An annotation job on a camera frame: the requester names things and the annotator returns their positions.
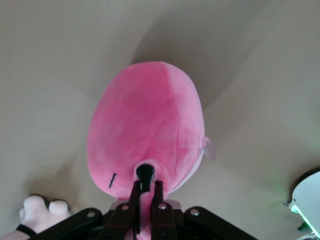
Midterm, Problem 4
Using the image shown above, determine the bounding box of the pale pink pig plush toy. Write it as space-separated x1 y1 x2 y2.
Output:
6 194 76 240

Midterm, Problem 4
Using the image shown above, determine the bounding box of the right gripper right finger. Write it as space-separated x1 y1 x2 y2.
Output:
150 179 179 240

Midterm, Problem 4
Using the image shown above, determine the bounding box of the hot pink round plush toy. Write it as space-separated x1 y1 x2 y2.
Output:
86 60 216 240

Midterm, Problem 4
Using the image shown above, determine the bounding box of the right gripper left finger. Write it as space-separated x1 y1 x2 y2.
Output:
99 179 141 240

